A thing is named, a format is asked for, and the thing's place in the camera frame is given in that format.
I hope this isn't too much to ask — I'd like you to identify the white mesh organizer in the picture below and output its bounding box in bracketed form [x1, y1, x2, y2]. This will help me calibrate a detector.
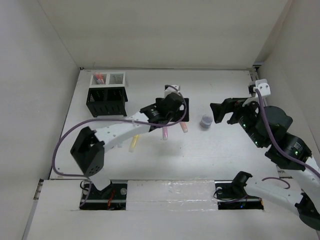
[89, 71, 126, 88]

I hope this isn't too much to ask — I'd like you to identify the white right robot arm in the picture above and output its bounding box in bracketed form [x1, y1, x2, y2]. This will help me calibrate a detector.
[210, 98, 320, 231]

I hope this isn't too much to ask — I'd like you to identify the black mesh organizer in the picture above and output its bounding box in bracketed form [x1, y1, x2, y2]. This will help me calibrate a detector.
[86, 87, 128, 118]

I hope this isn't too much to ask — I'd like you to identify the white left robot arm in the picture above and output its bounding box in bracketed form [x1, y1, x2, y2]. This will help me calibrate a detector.
[70, 92, 187, 199]

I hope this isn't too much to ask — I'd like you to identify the purple highlighter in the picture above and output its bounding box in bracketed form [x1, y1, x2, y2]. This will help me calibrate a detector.
[162, 127, 168, 141]

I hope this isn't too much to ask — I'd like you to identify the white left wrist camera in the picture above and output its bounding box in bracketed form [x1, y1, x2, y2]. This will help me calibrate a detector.
[164, 84, 181, 98]

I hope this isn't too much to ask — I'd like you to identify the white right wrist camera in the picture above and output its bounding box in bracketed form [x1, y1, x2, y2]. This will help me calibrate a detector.
[248, 79, 271, 98]

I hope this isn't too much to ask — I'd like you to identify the yellow highlighter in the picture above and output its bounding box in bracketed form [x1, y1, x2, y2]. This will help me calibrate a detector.
[129, 134, 140, 153]

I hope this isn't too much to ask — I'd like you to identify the small round dark container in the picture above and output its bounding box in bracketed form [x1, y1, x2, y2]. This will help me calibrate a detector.
[199, 114, 214, 130]

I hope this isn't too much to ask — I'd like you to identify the orange double-tip pen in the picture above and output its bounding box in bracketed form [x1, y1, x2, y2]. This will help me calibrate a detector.
[95, 73, 105, 85]

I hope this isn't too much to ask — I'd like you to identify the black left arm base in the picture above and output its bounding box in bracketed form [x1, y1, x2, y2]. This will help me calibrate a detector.
[79, 180, 128, 211]

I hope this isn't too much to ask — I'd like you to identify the orange highlighter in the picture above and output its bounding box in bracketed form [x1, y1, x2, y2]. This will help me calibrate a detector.
[180, 121, 189, 133]

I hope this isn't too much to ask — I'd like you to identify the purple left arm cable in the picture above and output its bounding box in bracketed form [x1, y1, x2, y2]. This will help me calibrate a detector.
[52, 85, 187, 205]

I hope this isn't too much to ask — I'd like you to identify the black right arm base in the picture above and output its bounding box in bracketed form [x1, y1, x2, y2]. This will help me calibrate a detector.
[213, 171, 264, 211]

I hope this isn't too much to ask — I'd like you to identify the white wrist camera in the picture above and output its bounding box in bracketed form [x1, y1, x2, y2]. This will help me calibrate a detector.
[164, 84, 181, 98]
[248, 79, 271, 98]

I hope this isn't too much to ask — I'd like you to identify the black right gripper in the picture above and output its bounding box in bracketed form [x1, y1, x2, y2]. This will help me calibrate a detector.
[210, 94, 267, 148]

